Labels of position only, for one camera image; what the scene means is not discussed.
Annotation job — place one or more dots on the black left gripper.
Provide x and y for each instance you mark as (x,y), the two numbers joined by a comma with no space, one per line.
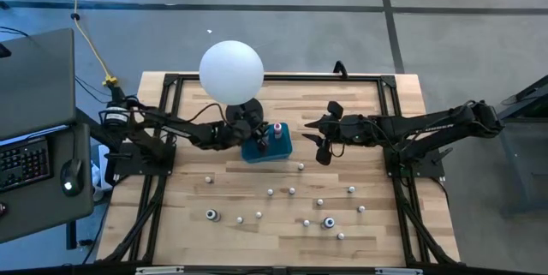
(240,135)

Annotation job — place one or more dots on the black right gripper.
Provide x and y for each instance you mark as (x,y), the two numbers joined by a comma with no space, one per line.
(347,129)

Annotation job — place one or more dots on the pink food coloring bottle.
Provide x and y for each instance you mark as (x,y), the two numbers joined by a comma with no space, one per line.
(278,131)

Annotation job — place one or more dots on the teal bottle holder block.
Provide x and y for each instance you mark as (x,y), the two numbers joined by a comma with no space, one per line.
(274,151)

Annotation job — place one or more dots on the white label food coloring bottle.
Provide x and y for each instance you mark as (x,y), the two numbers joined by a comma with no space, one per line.
(270,192)

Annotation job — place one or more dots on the brown food coloring bottle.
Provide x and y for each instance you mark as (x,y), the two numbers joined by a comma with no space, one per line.
(240,220)

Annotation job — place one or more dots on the black food coloring bottle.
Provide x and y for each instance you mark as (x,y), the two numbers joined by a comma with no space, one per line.
(306,222)

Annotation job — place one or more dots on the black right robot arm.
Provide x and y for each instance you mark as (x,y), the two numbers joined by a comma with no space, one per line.
(428,129)

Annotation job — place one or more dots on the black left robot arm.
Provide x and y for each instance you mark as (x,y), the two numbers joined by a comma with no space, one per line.
(171,125)

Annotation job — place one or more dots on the black clamp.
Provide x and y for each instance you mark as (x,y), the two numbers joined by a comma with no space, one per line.
(340,68)

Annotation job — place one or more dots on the white globe lamp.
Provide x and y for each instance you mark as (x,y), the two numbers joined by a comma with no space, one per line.
(231,71)

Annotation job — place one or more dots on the white box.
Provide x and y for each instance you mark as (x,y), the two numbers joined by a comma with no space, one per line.
(103,155)

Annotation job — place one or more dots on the black computer mouse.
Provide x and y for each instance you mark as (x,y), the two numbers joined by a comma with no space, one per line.
(72,176)

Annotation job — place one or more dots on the grey metal cart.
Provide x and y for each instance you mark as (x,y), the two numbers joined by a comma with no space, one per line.
(526,159)

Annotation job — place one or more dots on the grey desk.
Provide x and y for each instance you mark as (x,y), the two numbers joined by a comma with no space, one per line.
(43,215)

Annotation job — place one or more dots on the grey computer monitor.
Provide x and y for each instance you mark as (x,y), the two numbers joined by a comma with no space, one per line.
(34,82)

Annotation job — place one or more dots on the black backlit keyboard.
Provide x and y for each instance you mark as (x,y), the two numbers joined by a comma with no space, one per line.
(21,163)

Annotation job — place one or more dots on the black aluminium table frame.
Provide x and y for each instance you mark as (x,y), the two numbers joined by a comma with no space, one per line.
(299,78)

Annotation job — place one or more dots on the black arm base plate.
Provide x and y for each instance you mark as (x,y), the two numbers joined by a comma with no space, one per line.
(428,170)
(128,165)

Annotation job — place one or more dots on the silver bracket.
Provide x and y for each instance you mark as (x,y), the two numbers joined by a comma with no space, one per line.
(399,271)
(159,270)

